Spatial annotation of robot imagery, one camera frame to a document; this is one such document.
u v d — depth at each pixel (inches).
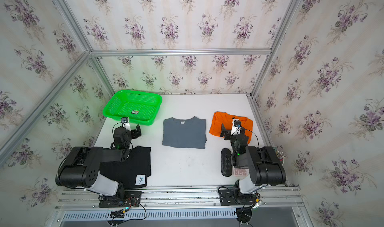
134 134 32.3
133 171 32.4
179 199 29.4
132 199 28.7
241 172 31.5
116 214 28.1
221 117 41.2
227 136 31.7
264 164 17.4
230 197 28.8
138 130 34.6
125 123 31.1
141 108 43.7
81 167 18.1
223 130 31.9
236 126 29.9
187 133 38.1
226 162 32.7
